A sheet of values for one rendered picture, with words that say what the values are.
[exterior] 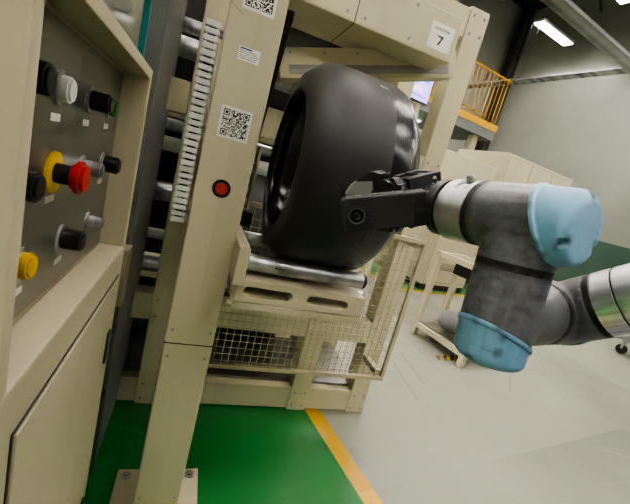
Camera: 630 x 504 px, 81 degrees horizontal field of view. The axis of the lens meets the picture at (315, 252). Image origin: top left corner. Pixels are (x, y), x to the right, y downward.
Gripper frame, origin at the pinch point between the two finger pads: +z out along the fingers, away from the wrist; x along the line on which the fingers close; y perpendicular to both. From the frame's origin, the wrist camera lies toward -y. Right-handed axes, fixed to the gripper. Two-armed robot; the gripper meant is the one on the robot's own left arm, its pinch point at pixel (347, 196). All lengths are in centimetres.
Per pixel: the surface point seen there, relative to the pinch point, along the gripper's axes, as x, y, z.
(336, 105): 15.3, 13.7, 21.3
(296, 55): 35, 33, 73
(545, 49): 133, 1290, 725
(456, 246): -179, 368, 293
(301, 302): -31.4, 1.0, 28.6
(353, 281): -30.2, 16.8, 27.1
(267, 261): -19.1, -4.6, 32.8
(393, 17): 41, 59, 52
